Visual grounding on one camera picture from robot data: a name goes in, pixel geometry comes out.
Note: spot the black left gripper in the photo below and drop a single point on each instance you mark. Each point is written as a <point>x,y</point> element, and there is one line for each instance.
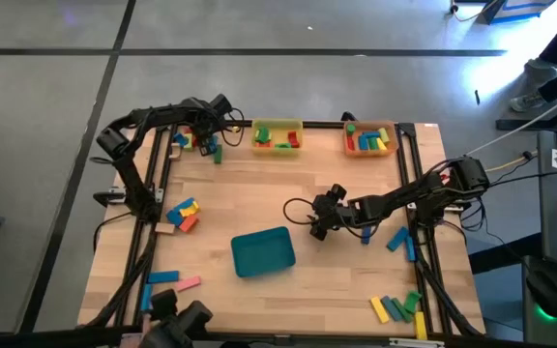
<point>208,118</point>

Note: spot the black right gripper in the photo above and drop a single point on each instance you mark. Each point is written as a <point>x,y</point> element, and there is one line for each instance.
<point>329,212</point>

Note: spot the blue short plank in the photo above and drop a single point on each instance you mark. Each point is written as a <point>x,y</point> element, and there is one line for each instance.
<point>212,144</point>

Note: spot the yellow-green small block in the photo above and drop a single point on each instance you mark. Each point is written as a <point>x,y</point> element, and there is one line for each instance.
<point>189,141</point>

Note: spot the natural wood small block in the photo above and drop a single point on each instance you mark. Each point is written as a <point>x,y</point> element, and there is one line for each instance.
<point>176,153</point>

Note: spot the green arch block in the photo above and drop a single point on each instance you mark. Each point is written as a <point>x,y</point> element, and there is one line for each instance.
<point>262,134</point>

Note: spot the red cylinder block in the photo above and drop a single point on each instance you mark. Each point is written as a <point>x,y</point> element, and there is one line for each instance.
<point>350,143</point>

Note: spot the red arch block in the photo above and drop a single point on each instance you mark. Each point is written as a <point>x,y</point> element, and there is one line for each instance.
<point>294,139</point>

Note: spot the green small block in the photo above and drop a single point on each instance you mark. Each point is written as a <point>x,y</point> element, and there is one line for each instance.
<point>373,144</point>

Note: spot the yellow cylinder block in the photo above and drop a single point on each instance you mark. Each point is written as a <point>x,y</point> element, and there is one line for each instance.
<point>381,144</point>

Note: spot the light green cylinder block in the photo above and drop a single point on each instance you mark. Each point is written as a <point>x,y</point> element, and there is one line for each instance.
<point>384,135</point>

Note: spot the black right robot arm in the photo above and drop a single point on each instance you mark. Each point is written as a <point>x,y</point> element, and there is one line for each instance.
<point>404,193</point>

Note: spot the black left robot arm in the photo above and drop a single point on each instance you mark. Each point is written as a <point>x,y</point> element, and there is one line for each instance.
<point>128,169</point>

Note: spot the orange plastic bin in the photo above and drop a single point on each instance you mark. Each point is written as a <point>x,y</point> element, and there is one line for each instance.
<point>370,153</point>

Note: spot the teal plastic bin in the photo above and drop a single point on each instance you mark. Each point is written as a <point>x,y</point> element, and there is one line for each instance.
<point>263,252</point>

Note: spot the yellow plastic bin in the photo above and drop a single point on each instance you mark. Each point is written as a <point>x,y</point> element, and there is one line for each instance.
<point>278,126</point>

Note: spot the yellow plank block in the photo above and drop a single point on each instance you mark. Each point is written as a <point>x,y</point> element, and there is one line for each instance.
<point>379,309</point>
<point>420,325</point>

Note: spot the teal plank block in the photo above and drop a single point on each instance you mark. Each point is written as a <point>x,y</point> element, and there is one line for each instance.
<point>391,308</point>

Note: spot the green plank block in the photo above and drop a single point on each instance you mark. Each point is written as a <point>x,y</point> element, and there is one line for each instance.
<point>402,310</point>

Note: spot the pink plank block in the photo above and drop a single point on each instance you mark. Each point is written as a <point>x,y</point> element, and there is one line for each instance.
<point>187,283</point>

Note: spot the small black floor object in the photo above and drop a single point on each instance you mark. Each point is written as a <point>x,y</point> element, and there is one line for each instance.
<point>477,96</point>

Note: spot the black desk foot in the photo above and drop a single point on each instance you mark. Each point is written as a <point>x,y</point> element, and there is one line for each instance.
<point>525,124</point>

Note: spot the black computer mouse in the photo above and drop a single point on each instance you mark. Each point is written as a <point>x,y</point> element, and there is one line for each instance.
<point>544,292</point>

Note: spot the black front crossbar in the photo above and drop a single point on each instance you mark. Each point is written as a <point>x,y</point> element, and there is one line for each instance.
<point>41,340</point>

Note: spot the blue white bag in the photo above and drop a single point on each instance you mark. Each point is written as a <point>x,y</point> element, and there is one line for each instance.
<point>520,7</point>

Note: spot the black aluminium table frame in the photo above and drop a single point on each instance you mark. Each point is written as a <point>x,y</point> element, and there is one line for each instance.
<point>322,124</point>

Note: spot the black frame clamp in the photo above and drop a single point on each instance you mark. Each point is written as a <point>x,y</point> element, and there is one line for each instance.
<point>347,116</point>

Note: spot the silver metal bracket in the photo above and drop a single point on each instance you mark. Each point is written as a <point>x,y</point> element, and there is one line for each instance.
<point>416,343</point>

